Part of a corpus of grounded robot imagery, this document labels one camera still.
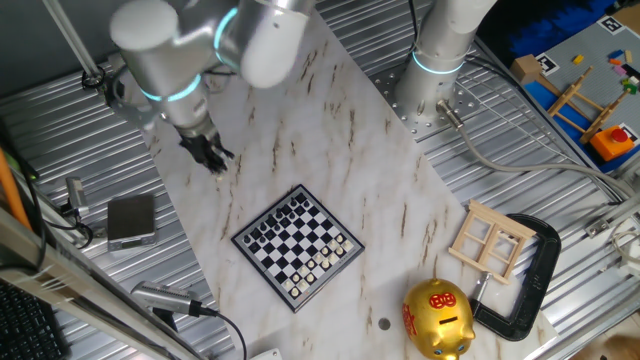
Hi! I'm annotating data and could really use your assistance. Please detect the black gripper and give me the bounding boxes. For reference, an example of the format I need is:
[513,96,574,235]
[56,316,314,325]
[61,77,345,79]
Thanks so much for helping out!
[178,130,235,175]

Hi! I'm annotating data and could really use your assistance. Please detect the black white chessboard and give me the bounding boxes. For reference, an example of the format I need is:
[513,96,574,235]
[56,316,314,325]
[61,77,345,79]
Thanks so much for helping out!
[230,184,366,314]

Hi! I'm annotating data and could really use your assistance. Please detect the silver digital scale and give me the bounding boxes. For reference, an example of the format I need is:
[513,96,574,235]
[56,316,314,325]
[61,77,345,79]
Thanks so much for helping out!
[106,193,158,253]

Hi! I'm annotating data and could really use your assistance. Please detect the orange pole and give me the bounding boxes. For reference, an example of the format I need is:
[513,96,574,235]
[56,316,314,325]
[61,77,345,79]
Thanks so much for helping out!
[0,147,32,232]

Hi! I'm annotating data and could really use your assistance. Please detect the black keyboard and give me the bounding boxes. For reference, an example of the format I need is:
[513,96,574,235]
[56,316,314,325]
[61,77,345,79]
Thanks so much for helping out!
[0,279,69,360]

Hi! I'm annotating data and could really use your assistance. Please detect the golden piggy bank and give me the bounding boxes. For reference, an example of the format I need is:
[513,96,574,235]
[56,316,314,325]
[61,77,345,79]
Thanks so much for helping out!
[402,278,477,360]

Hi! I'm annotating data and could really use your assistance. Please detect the wooden cube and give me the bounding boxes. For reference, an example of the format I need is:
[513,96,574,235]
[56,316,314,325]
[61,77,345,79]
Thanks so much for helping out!
[509,53,544,86]

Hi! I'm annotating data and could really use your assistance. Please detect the blue board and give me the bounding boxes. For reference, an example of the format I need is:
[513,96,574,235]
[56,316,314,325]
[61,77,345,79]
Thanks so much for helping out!
[522,79,640,175]

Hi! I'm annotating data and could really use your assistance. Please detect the paper fiducial tag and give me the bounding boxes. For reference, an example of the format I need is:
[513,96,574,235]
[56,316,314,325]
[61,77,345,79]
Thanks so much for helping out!
[534,52,560,77]
[618,122,640,146]
[598,14,626,36]

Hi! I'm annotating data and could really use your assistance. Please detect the black C-clamp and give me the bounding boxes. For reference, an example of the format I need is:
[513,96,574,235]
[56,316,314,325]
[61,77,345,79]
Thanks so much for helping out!
[469,213,563,343]

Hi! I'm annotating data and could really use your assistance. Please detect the blue foam sheet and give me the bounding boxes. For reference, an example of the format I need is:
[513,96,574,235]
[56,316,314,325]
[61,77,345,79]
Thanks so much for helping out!
[508,0,619,59]

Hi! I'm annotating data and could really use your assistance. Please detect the grey brick baseplate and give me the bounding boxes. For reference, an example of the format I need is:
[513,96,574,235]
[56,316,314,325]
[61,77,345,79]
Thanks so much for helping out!
[534,14,640,151]

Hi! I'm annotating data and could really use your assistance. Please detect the orange box with red button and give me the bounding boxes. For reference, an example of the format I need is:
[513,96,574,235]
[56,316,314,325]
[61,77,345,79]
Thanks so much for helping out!
[588,124,636,163]

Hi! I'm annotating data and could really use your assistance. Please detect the white power adapter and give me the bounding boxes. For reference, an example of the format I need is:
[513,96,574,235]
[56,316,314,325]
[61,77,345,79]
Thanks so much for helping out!
[615,248,640,280]

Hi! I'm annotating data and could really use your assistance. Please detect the wrist camera on silver bracket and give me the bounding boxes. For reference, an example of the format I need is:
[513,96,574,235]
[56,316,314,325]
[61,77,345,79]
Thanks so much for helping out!
[102,54,166,132]

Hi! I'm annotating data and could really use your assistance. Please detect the small silver camera on mount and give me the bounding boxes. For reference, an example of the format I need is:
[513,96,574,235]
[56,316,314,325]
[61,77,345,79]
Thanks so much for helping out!
[64,176,91,219]

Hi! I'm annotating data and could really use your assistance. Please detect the silver finned camera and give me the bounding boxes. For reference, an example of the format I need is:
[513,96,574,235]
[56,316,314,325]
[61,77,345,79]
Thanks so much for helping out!
[130,280,204,334]

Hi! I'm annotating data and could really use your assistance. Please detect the black camera cable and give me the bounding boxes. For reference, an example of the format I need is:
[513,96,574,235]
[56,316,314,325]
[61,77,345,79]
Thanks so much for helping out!
[198,304,249,360]

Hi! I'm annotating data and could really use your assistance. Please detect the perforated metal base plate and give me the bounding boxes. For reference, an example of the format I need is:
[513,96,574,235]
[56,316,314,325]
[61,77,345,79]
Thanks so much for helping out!
[372,42,482,143]

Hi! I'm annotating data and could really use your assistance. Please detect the aluminium frame bar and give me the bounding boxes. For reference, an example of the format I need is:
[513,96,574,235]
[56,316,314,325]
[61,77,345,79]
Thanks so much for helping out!
[0,204,206,360]

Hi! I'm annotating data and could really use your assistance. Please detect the white camera pole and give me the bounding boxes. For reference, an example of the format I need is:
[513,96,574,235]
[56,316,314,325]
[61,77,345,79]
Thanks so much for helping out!
[41,0,108,96]

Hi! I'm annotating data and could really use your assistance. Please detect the grey cable with metal connector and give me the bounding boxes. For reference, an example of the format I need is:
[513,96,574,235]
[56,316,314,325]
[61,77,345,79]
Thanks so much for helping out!
[435,98,635,201]

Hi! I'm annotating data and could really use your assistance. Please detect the wooden window frame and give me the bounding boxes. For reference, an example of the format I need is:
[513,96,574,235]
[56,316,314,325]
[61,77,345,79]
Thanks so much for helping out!
[447,199,538,286]

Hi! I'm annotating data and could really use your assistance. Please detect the wooden easel frame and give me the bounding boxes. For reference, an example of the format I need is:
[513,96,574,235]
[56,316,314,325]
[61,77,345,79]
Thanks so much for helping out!
[546,65,632,145]

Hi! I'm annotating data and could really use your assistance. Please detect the metal corner bracket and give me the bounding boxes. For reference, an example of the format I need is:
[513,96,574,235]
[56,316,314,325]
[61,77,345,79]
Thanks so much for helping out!
[584,217,612,239]

